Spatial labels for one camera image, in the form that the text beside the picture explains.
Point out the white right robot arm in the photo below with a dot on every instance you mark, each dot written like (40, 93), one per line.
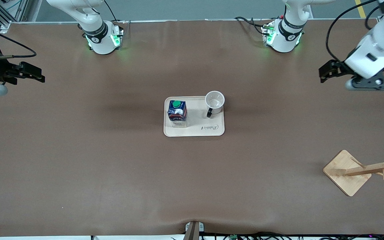
(95, 33)

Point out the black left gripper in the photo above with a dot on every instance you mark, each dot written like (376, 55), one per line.
(339, 68)

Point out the blue milk carton green cap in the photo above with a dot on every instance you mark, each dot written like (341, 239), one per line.
(177, 115)

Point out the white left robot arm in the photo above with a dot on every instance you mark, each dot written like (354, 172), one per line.
(378, 43)

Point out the beige plastic tray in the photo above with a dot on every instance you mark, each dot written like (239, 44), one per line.
(208, 128)

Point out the table edge clamp bracket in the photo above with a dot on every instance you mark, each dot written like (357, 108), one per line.
(194, 231)

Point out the aluminium frame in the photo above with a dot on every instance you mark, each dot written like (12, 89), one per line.
(15, 10)

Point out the wooden mug tree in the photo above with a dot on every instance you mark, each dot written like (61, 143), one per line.
(342, 170)

